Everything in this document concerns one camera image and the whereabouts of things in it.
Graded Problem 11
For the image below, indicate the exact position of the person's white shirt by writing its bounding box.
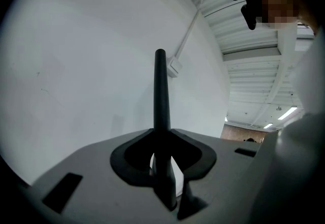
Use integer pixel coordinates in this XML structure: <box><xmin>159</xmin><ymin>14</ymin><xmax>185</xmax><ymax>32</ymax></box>
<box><xmin>277</xmin><ymin>23</ymin><xmax>325</xmax><ymax>224</ymax></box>

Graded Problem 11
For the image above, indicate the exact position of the white wall cable conduit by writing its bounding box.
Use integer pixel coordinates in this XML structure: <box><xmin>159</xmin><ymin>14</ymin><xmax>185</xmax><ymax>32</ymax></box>
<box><xmin>174</xmin><ymin>0</ymin><xmax>216</xmax><ymax>59</ymax></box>

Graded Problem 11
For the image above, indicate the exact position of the person's head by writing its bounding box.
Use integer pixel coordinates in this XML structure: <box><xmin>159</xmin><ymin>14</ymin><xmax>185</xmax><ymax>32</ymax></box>
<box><xmin>255</xmin><ymin>0</ymin><xmax>318</xmax><ymax>31</ymax></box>

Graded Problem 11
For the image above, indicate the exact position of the black head-worn camera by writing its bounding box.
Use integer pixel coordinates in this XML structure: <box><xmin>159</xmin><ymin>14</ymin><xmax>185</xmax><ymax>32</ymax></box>
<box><xmin>240</xmin><ymin>0</ymin><xmax>265</xmax><ymax>31</ymax></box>

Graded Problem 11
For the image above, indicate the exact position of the white wall junction box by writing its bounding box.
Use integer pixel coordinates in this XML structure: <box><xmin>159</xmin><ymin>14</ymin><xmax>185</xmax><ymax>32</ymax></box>
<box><xmin>166</xmin><ymin>56</ymin><xmax>183</xmax><ymax>78</ymax></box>

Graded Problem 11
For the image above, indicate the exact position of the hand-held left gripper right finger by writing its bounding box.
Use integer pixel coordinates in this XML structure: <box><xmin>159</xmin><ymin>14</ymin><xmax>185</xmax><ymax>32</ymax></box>
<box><xmin>160</xmin><ymin>49</ymin><xmax>178</xmax><ymax>211</ymax></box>

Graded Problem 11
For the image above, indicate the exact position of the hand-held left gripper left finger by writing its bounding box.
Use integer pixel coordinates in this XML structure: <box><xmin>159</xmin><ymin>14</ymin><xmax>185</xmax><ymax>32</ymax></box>
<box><xmin>151</xmin><ymin>49</ymin><xmax>169</xmax><ymax>210</ymax></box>

